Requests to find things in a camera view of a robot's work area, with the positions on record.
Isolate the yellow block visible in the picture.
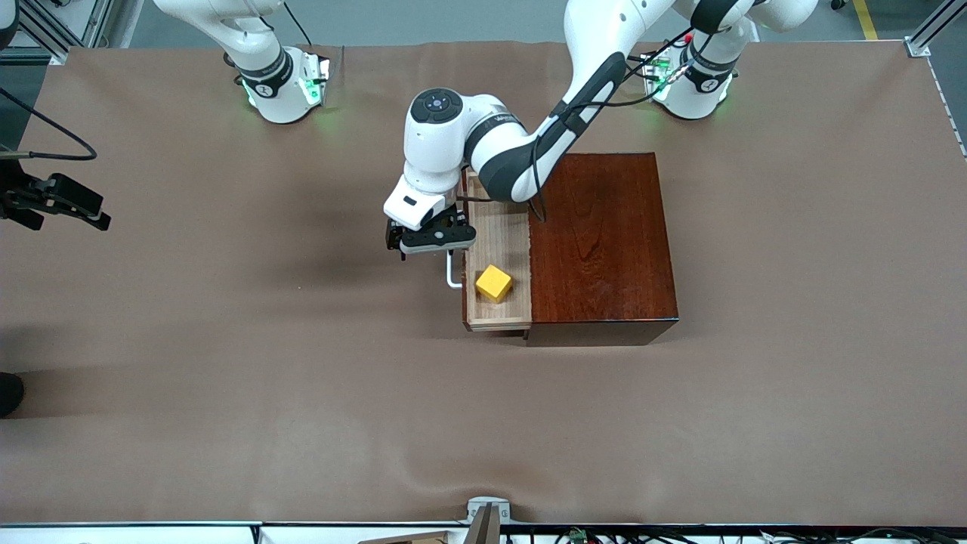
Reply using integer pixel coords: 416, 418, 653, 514
474, 264, 514, 304

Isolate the brown table cover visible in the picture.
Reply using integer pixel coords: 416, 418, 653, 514
0, 39, 967, 527

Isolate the dark brown wooden cabinet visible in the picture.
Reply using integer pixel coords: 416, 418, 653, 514
524, 153, 679, 348

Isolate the light wooden board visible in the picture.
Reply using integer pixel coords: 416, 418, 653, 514
357, 530, 452, 544

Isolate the aluminium corner profile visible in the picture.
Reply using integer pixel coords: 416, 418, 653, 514
905, 0, 967, 58

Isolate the aluminium frame structure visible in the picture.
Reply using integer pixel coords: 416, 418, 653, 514
15, 0, 114, 67

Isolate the black right arm base cable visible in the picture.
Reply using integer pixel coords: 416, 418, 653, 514
283, 0, 313, 46

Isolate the grey metal clamp bracket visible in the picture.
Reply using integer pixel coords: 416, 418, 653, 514
465, 496, 513, 544

